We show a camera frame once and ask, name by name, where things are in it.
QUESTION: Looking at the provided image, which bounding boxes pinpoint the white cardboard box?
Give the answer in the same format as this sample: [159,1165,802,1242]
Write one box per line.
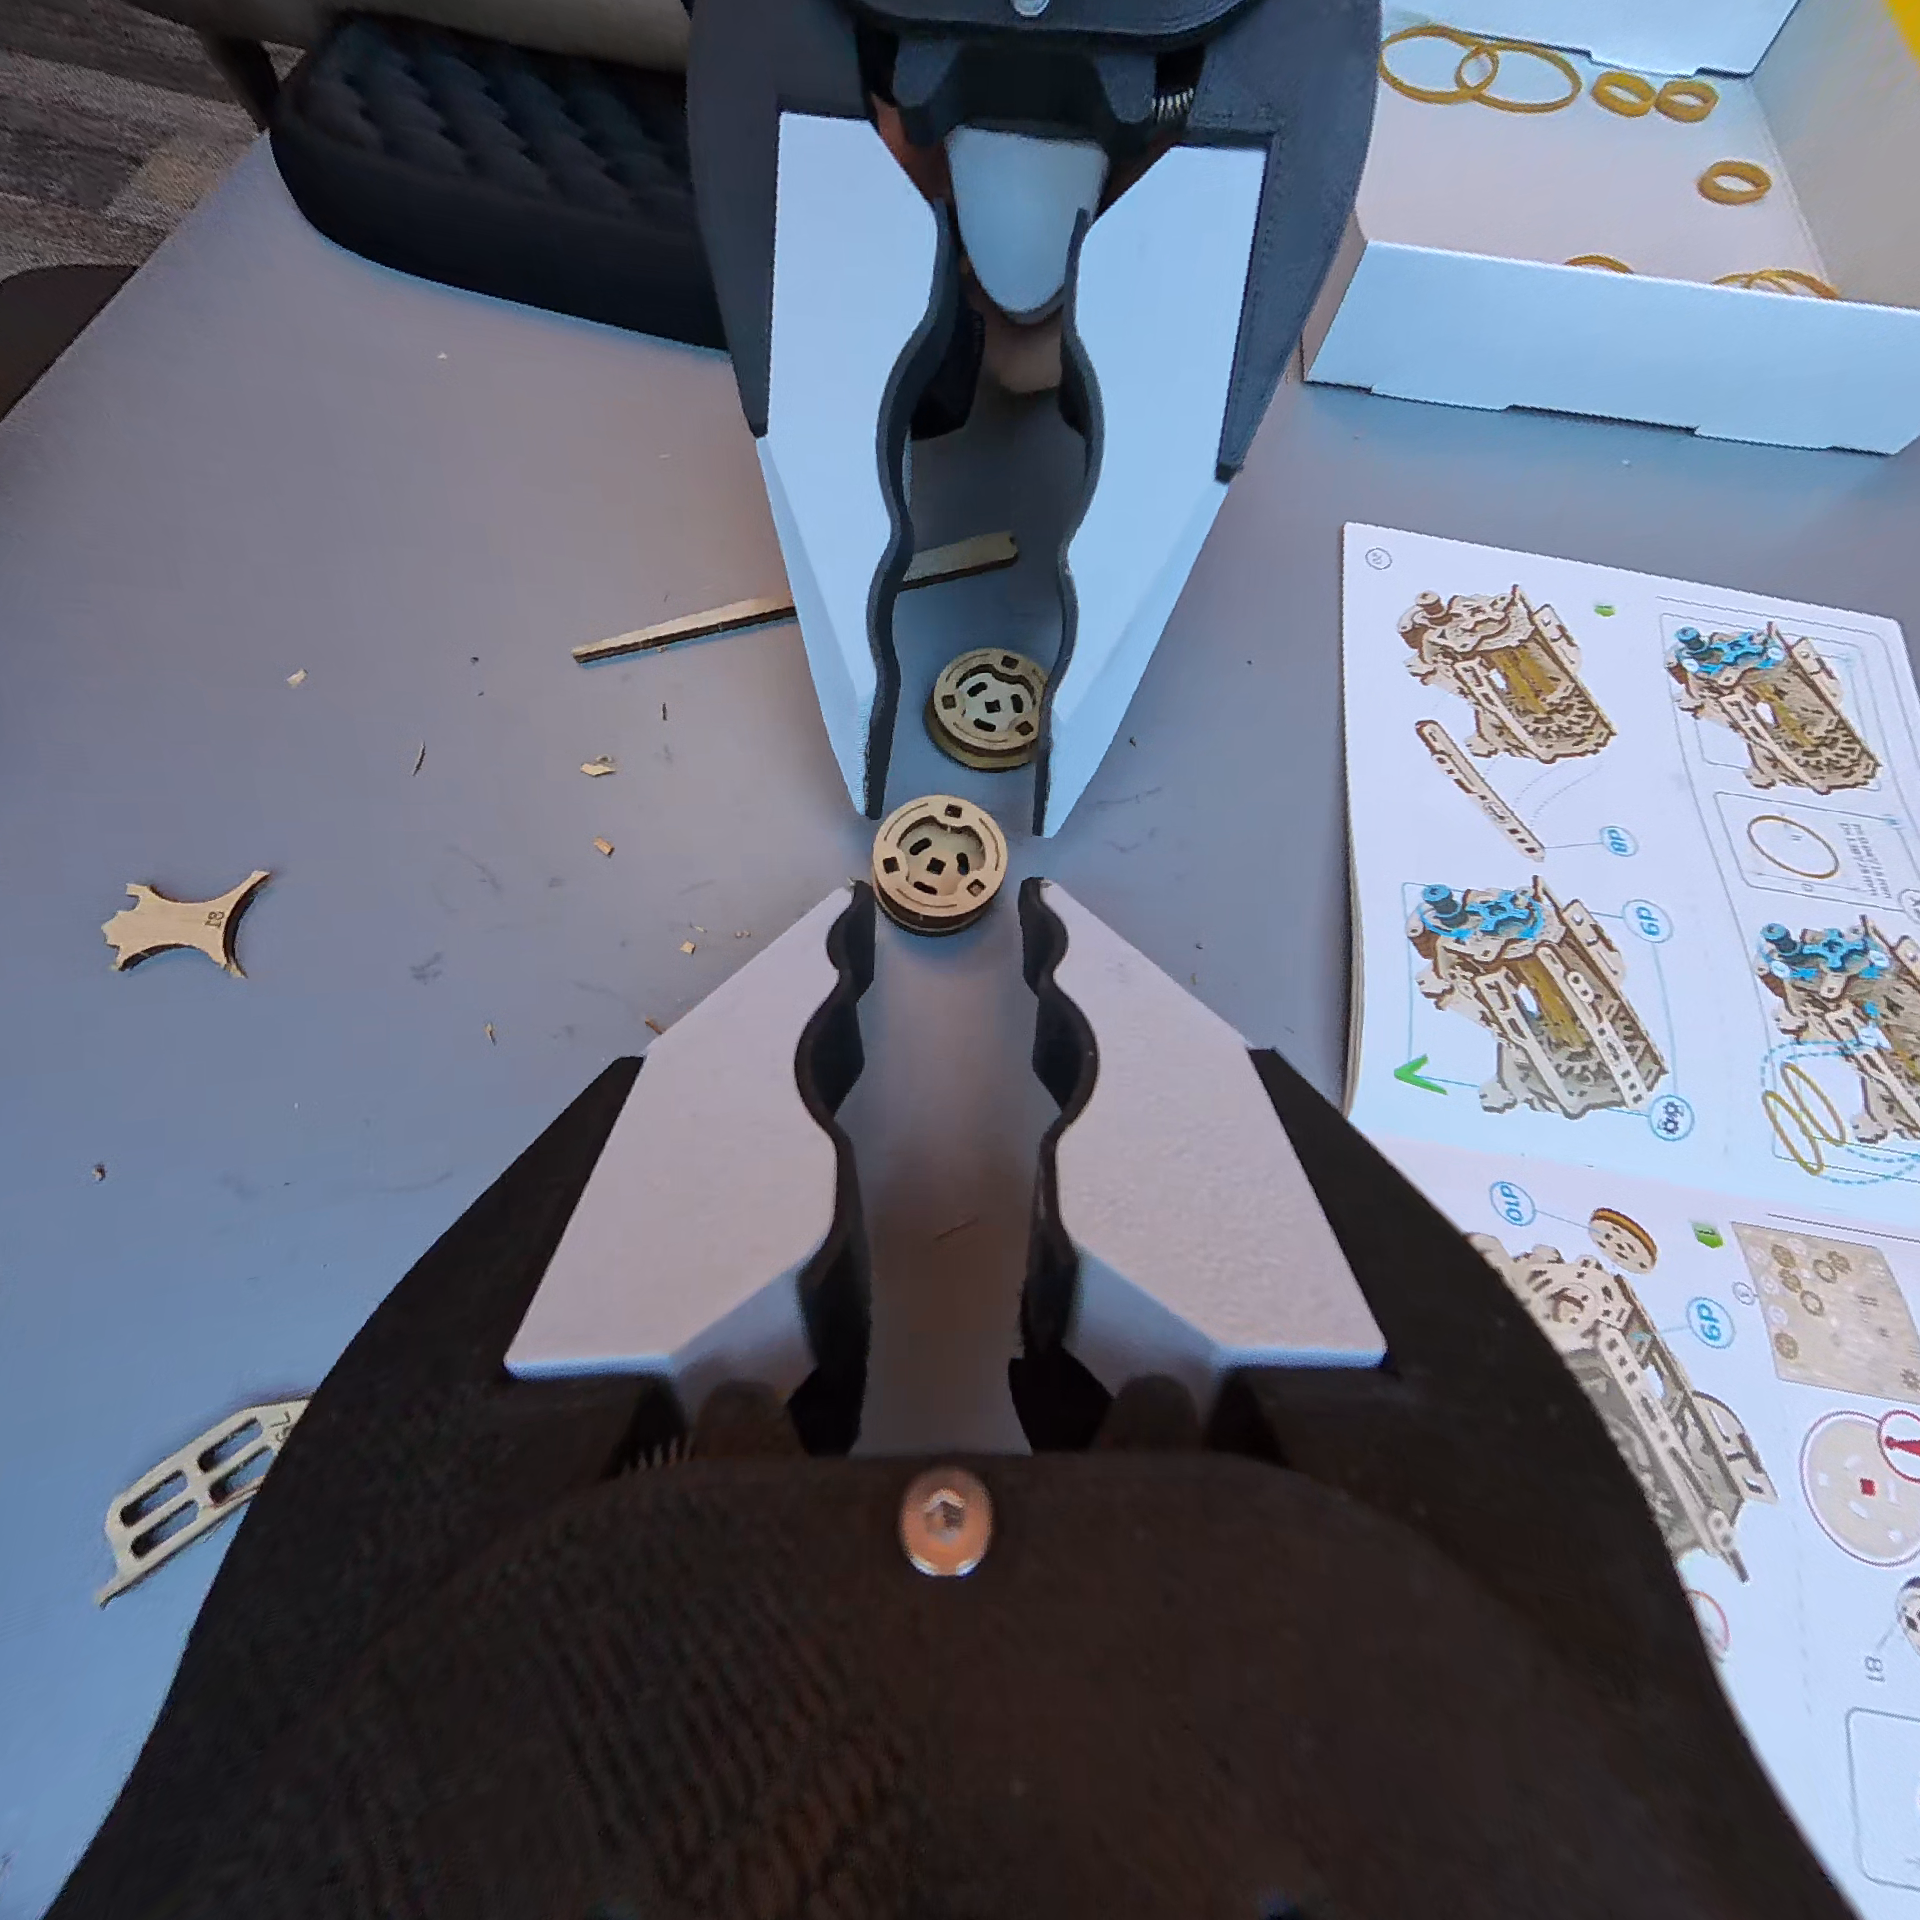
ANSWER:
[1302,0,1920,454]

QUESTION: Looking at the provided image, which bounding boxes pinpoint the scattered wood chips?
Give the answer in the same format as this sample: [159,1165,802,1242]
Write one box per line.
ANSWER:
[285,667,706,1044]

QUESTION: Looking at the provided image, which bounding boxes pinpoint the group of yellow rubber bands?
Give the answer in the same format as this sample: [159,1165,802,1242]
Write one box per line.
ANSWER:
[1375,22,1845,301]

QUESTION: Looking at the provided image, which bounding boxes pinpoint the illustrated instruction booklet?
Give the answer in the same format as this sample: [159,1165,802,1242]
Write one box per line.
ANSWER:
[1338,518,1920,1899]

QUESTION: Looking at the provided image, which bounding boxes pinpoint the grey desk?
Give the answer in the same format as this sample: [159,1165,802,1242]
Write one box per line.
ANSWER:
[0,134,1920,1920]

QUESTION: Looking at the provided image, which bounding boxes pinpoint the slotted wooden offcut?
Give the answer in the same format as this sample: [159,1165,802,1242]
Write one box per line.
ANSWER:
[95,1395,309,1606]

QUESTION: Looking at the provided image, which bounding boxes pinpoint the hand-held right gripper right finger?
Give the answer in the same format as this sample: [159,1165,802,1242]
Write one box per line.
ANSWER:
[1020,883,1385,1453]

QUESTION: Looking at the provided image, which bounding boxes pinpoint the thin wooden stick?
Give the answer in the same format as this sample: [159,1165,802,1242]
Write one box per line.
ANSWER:
[568,532,1021,664]

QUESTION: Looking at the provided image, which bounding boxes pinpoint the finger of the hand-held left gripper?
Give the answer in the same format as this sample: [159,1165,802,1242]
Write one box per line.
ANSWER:
[1030,142,1272,839]
[756,107,962,818]

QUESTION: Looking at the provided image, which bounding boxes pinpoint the wooden wheel disc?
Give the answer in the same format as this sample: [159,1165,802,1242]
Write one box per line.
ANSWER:
[870,790,1010,939]
[920,645,1052,774]

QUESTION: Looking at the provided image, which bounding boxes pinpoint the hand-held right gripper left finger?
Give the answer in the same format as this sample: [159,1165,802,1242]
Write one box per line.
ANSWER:
[508,884,880,1453]

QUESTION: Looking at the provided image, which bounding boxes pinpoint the star-shaped wooden offcut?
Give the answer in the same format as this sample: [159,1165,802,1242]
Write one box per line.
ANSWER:
[102,871,272,980]

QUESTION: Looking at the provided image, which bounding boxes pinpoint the person's left hand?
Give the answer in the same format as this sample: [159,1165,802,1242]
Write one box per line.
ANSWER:
[982,300,1069,396]

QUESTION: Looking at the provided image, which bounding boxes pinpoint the black wrist rest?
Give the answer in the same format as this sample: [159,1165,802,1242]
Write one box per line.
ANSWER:
[269,15,729,349]

